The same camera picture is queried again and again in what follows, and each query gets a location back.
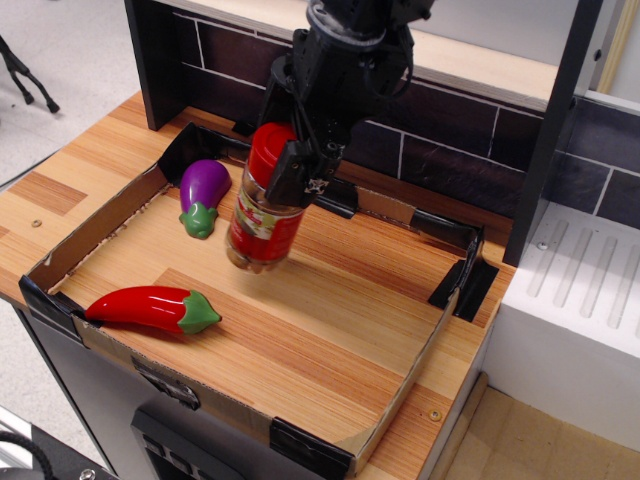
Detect light wooden shelf board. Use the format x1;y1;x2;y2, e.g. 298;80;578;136
167;1;558;113

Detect black metal stand legs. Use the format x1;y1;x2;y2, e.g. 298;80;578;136
0;37;60;114

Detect red-capped basil spice bottle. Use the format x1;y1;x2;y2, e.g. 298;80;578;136
226;122;304;274

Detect black oven control panel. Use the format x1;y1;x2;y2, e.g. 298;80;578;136
130;408;246;480

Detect purple toy eggplant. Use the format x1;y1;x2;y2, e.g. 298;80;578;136
179;159;232;239

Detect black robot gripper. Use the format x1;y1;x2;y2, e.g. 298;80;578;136
257;27;414;208

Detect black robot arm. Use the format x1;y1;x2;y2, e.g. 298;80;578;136
258;1;433;208

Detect dark right shelf post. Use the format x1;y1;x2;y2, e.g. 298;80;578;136
503;0;603;266

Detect white ribbed drainboard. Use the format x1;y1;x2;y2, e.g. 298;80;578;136
499;201;640;359

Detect aluminium frame with bolt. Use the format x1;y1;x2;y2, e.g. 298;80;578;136
1;407;117;480

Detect cardboard fence with black tape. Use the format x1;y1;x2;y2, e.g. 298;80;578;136
20;124;509;479

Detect red toy chili pepper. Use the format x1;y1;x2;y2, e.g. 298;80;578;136
84;286;221;335

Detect dark shelf side post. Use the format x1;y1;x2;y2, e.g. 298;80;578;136
124;0;188;131

